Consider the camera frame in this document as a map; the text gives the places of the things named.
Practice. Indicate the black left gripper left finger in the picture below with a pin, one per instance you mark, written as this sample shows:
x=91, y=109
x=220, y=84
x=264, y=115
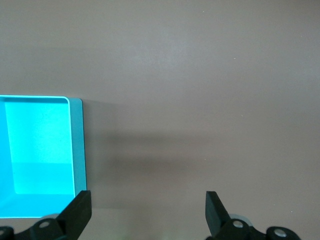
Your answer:
x=72, y=217

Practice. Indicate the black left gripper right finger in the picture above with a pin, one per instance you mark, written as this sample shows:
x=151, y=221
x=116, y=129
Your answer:
x=217, y=217

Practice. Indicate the teal plastic storage bin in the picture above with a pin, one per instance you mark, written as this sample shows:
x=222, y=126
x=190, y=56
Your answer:
x=37, y=150

